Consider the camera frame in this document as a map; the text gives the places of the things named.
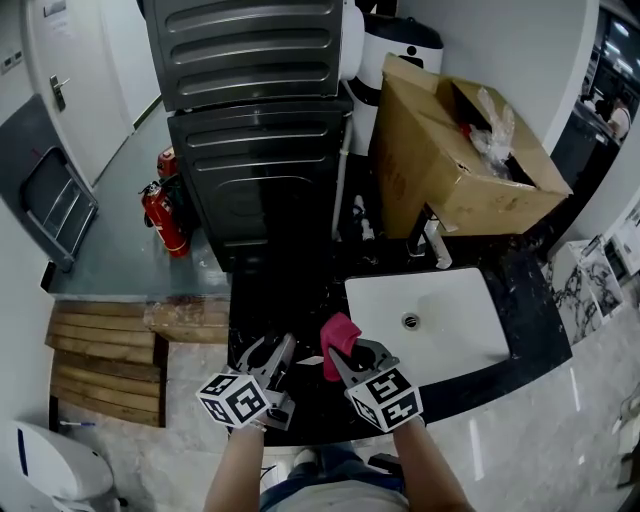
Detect tall red fire extinguisher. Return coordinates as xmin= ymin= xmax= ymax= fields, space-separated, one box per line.
xmin=139 ymin=179 xmax=191 ymax=259

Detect chrome faucet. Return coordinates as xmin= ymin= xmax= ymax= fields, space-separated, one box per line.
xmin=407 ymin=204 xmax=454 ymax=271

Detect person's white shirt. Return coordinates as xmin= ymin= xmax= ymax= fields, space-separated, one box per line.
xmin=267 ymin=482 xmax=411 ymax=512

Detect white toilet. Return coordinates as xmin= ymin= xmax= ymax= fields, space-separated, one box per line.
xmin=0 ymin=419 xmax=115 ymax=512

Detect person's right forearm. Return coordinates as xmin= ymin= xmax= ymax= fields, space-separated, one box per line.
xmin=392 ymin=417 xmax=476 ymax=512

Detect metal door handle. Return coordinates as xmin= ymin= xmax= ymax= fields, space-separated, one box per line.
xmin=49 ymin=74 xmax=71 ymax=112

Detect white drain pipe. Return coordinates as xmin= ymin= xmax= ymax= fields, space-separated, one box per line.
xmin=332 ymin=117 xmax=354 ymax=241

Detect pink cloth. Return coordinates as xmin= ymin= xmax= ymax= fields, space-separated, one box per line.
xmin=319 ymin=312 xmax=363 ymax=384

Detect black floor device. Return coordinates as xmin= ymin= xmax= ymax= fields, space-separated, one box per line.
xmin=367 ymin=452 xmax=401 ymax=474

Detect white pipe fitting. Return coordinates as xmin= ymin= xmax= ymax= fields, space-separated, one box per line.
xmin=352 ymin=194 xmax=376 ymax=242

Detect white table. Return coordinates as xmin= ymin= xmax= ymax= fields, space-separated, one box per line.
xmin=602 ymin=209 xmax=640 ymax=279

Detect white sink basin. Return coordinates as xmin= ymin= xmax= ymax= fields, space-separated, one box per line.
xmin=343 ymin=266 xmax=511 ymax=389

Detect brown wooden steps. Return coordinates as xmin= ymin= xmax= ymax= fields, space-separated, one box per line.
xmin=44 ymin=299 xmax=169 ymax=429

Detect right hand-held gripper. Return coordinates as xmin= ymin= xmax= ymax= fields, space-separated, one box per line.
xmin=327 ymin=338 xmax=425 ymax=434

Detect brown cardboard box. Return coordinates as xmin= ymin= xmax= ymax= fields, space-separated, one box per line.
xmin=369 ymin=52 xmax=574 ymax=240

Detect black ribbed appliance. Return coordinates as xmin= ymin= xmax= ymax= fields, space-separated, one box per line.
xmin=142 ymin=0 xmax=364 ymax=112
xmin=167 ymin=97 xmax=356 ymax=274

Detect white marble pattern cabinet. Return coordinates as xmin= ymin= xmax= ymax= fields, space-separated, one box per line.
xmin=542 ymin=234 xmax=626 ymax=346

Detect person's left forearm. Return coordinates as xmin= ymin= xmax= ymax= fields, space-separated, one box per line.
xmin=203 ymin=424 xmax=266 ymax=512

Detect white door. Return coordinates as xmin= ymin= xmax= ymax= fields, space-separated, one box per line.
xmin=24 ymin=0 xmax=136 ymax=189

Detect white round water heater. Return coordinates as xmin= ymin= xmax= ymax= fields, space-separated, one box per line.
xmin=339 ymin=12 xmax=445 ymax=154

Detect person's blue jeans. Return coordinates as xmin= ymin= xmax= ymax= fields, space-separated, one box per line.
xmin=259 ymin=442 xmax=406 ymax=501

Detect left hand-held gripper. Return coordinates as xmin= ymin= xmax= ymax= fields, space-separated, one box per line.
xmin=195 ymin=332 xmax=297 ymax=432

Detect grey folded step ladder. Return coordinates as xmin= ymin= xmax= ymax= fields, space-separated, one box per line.
xmin=0 ymin=94 xmax=100 ymax=274

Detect clear plastic wrap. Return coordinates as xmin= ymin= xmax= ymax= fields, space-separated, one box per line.
xmin=467 ymin=87 xmax=516 ymax=179

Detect small red fire extinguisher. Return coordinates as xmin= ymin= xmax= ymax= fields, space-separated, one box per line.
xmin=157 ymin=146 xmax=179 ymax=179

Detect black marble vanity cabinet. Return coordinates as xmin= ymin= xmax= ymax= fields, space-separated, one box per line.
xmin=227 ymin=234 xmax=574 ymax=446

